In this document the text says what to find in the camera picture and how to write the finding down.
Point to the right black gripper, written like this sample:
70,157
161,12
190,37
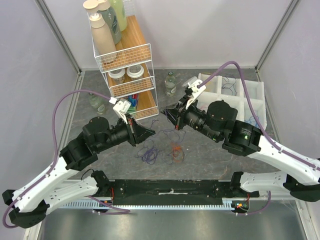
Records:
180,116

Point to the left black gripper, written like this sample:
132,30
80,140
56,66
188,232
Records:
136,131

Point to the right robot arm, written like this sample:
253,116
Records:
296,174

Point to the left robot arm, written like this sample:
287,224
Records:
30,204

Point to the right glass bottle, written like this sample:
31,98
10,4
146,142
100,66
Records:
170,84

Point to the glass bottle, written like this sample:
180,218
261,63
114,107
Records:
170,84
97,103

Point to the green and blue packets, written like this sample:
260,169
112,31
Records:
133,99

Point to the left glass bottle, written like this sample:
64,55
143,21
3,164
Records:
97,103

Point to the right white-lid jar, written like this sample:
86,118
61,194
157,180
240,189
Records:
135,72

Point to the white-lid jar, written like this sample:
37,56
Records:
135,72
118,75

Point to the white six-compartment tray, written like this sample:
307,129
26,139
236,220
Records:
231,91

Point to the left white-lid jar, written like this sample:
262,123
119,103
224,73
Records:
118,75

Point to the beige pump bottle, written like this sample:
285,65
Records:
104,46

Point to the light green bottle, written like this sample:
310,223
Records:
119,8

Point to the grey-green pump bottle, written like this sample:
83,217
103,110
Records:
102,8

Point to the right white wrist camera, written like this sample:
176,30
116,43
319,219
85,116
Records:
192,90

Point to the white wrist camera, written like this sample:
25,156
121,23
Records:
192,90
120,107

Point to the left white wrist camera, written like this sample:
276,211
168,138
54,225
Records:
120,107

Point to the white wire shelf rack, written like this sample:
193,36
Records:
132,50

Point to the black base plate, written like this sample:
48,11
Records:
169,192

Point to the slotted cable duct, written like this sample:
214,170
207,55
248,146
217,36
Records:
90,204

